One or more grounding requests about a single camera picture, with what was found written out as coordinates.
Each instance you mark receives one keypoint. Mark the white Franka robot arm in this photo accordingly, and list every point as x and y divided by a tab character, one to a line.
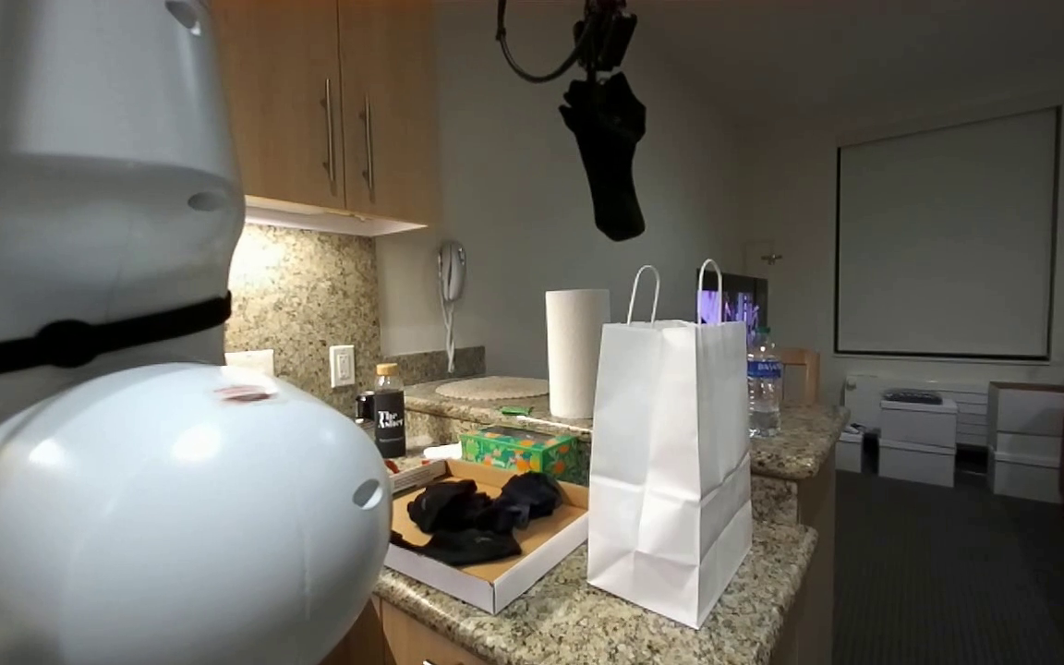
163	529

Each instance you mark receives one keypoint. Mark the white paper napkin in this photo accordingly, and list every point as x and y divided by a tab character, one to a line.
444	451

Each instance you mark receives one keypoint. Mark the white paper towel roll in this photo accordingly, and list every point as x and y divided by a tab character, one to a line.
569	356

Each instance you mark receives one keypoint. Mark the round woven placemat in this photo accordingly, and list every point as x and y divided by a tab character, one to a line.
491	388

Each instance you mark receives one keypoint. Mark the small lit screen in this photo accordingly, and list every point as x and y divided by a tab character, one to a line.
747	306

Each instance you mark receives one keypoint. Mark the small green packet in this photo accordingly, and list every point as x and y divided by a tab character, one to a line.
516	413

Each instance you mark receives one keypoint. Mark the white storage box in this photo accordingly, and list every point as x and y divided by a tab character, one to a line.
851	449
917	462
1030	438
923	426

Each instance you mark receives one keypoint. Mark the dark sauce bottle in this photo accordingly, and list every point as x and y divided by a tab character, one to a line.
390	418

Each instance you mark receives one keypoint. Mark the green tissue box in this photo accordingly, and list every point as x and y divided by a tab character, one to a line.
518	451

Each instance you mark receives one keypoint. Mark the cardboard cover box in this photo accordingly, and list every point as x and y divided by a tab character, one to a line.
552	537

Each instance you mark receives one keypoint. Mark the white wall outlet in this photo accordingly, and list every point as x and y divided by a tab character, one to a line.
258	360
343	364

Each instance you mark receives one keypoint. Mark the wooden dining chair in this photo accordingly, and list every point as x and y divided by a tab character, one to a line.
802	371

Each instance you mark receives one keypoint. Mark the wooden counter base cabinet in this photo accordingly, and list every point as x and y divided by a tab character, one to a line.
424	644

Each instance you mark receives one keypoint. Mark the white projector screen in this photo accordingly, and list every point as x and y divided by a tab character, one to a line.
951	233

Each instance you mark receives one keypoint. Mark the white paper bag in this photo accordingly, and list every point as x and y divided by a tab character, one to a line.
667	467

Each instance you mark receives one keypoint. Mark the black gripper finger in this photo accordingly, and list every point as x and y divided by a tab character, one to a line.
624	37
593	37

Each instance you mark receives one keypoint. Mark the blue capped water bottle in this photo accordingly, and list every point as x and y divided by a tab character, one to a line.
764	392

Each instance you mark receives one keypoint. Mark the wooden wall cabinet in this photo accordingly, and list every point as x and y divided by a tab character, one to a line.
311	96

